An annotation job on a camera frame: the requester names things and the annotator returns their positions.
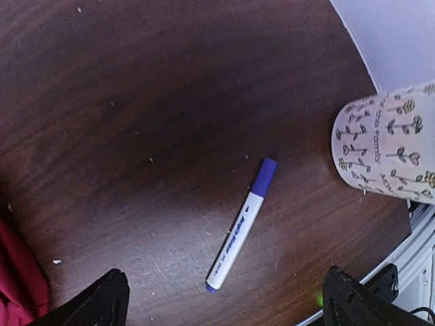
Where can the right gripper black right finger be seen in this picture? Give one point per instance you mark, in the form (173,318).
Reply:
(348,302)

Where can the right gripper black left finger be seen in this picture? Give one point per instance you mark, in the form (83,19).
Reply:
(105,302)

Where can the red backpack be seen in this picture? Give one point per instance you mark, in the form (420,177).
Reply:
(24,289)

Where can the purple white marker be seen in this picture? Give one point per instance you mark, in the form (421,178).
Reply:
(241,226)

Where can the patterned mug orange inside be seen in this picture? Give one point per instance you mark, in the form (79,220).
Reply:
(384,143)

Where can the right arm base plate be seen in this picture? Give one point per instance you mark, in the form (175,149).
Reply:
(385,283)

